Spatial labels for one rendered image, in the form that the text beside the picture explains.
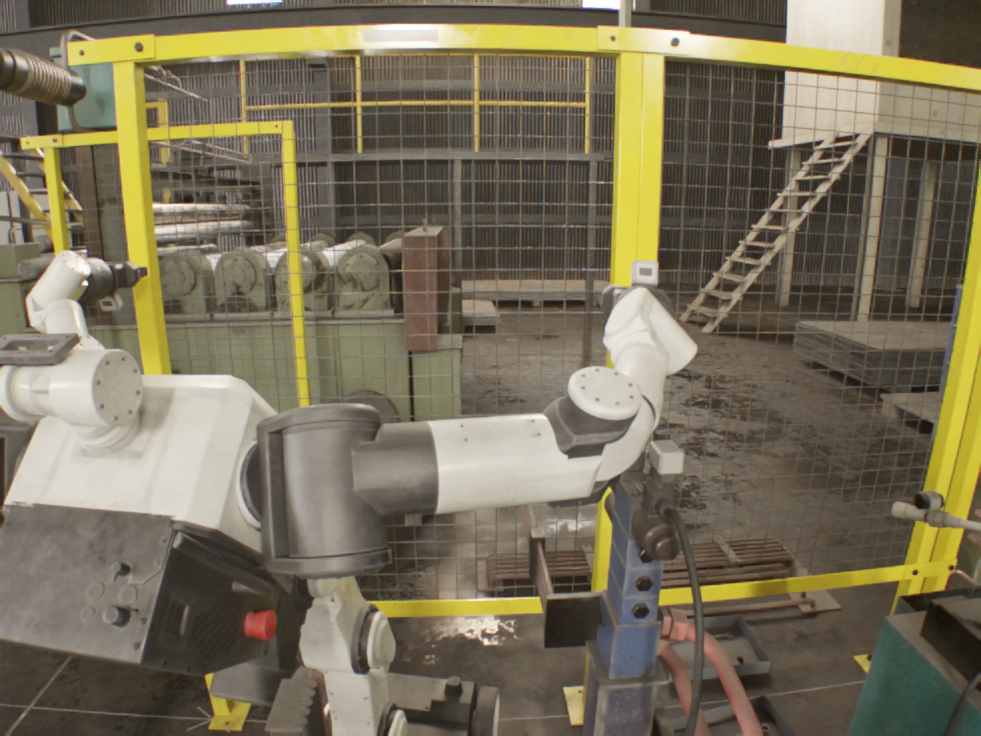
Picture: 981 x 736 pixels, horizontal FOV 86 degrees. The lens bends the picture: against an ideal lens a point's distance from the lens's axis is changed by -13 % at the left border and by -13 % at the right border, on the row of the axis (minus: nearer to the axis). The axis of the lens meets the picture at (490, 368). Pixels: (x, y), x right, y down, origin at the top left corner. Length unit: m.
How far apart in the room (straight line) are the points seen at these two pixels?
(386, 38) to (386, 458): 1.04
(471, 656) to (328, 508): 1.68
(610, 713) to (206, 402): 0.63
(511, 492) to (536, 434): 0.06
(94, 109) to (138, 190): 1.94
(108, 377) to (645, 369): 0.55
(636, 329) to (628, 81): 0.77
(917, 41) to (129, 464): 9.33
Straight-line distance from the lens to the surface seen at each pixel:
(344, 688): 1.42
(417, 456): 0.54
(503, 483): 0.56
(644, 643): 0.80
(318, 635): 1.20
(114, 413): 0.57
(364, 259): 3.14
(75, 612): 0.61
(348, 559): 0.53
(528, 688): 2.06
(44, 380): 0.59
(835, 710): 2.22
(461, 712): 1.72
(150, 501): 0.60
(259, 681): 0.93
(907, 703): 1.24
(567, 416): 0.58
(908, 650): 1.20
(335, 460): 0.53
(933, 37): 9.60
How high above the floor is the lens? 1.45
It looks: 15 degrees down
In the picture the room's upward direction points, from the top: straight up
